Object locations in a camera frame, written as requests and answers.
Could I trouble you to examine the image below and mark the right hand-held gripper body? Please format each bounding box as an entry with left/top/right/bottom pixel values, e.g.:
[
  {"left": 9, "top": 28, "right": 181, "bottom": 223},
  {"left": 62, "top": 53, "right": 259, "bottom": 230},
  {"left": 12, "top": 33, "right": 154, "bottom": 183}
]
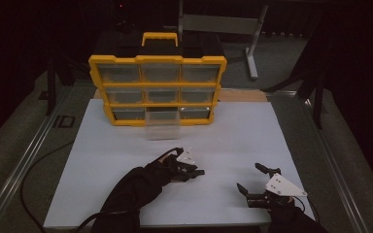
[{"left": 246, "top": 173, "right": 308, "bottom": 209}]

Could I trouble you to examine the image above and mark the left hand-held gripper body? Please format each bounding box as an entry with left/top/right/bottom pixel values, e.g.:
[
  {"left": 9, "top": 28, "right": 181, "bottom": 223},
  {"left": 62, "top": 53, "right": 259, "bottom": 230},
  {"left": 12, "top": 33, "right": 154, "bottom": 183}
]
[{"left": 163, "top": 147, "right": 197, "bottom": 181}]

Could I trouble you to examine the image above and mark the clear plastic drawer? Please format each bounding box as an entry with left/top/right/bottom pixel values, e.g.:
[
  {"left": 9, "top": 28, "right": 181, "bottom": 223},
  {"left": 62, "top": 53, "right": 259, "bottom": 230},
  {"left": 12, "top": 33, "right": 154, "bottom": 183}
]
[{"left": 145, "top": 106, "right": 182, "bottom": 141}]

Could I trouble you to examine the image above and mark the yellow black drawer organizer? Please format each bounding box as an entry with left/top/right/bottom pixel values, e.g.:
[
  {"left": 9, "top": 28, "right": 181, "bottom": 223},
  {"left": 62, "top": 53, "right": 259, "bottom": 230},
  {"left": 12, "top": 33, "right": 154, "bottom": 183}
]
[{"left": 87, "top": 31, "right": 227, "bottom": 128}]

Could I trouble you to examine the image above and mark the person's right hand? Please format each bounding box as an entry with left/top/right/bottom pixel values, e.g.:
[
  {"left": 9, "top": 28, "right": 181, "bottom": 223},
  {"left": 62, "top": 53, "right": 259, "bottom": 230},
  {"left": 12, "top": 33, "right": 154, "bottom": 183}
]
[{"left": 270, "top": 197, "right": 304, "bottom": 217}]

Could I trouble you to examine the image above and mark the person's left hand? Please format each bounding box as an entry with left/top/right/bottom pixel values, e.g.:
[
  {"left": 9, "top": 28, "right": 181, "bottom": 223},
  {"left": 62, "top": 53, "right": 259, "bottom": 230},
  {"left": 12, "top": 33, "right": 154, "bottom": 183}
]
[{"left": 144, "top": 154, "right": 173, "bottom": 188}]

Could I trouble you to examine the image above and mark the wooden board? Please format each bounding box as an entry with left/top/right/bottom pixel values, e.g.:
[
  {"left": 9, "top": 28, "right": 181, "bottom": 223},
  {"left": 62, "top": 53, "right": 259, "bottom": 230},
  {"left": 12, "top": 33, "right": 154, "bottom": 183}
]
[{"left": 92, "top": 88, "right": 269, "bottom": 104}]

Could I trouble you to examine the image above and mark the black stand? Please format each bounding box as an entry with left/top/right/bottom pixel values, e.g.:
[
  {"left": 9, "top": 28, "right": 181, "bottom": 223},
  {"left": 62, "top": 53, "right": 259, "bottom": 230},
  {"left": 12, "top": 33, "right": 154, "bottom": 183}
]
[
  {"left": 261, "top": 32, "right": 326, "bottom": 130},
  {"left": 45, "top": 48, "right": 79, "bottom": 117}
]

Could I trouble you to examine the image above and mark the group of clear drawers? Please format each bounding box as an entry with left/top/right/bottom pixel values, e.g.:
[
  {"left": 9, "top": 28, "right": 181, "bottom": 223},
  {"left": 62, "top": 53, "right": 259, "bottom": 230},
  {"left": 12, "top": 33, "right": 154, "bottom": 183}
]
[{"left": 96, "top": 63, "right": 221, "bottom": 120}]

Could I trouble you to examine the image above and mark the grey metal stand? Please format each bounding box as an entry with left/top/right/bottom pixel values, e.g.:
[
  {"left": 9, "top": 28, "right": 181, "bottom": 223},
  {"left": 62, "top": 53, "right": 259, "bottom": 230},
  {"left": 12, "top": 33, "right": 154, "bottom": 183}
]
[{"left": 177, "top": 0, "right": 270, "bottom": 81}]

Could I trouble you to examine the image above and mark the dark device with red light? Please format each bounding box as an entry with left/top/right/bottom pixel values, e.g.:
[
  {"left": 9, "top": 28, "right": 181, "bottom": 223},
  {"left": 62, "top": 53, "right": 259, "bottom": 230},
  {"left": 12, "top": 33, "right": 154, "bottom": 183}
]
[{"left": 113, "top": 1, "right": 136, "bottom": 33}]

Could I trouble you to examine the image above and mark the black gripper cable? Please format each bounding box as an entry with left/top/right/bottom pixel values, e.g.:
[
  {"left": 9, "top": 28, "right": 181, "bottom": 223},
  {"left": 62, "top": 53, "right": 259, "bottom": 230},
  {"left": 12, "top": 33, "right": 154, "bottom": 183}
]
[
  {"left": 76, "top": 208, "right": 141, "bottom": 233},
  {"left": 294, "top": 195, "right": 321, "bottom": 224}
]

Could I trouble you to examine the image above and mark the aluminium frame rail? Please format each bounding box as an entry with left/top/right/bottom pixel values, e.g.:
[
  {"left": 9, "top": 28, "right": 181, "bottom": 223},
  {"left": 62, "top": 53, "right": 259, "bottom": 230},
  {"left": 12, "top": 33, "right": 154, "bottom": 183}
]
[
  {"left": 265, "top": 89, "right": 370, "bottom": 233},
  {"left": 0, "top": 86, "right": 76, "bottom": 233}
]

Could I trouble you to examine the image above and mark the black floor cable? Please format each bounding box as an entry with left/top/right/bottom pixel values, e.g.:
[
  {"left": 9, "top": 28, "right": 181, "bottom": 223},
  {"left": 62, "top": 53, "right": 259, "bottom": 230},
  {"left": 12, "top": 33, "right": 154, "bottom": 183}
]
[{"left": 19, "top": 140, "right": 76, "bottom": 233}]

